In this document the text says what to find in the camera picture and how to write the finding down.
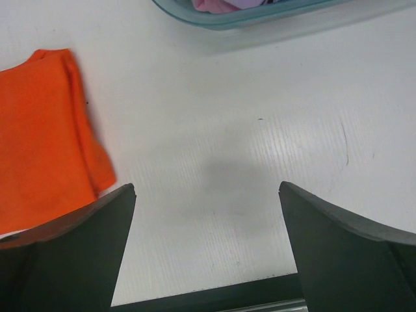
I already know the orange t-shirt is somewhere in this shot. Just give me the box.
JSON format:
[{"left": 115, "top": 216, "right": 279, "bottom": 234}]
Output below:
[{"left": 1, "top": 49, "right": 116, "bottom": 234}]

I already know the aluminium front rail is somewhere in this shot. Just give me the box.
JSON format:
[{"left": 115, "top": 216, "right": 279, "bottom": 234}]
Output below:
[{"left": 224, "top": 299, "right": 308, "bottom": 312}]

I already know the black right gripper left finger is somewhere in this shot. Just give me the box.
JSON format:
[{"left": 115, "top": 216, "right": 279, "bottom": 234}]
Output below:
[{"left": 1, "top": 184, "right": 136, "bottom": 311}]

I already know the pink t-shirt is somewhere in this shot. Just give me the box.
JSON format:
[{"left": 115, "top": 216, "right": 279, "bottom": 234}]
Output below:
[{"left": 192, "top": 0, "right": 240, "bottom": 14}]

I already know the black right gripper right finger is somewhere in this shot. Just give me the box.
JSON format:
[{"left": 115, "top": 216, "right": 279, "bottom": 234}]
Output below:
[{"left": 279, "top": 182, "right": 415, "bottom": 311}]

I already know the lavender t-shirt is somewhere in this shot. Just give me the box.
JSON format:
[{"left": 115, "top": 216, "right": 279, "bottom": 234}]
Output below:
[{"left": 226, "top": 0, "right": 280, "bottom": 10}]

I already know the blue plastic basket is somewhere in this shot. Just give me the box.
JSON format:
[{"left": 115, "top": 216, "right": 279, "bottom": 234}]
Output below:
[{"left": 151, "top": 0, "right": 365, "bottom": 32}]

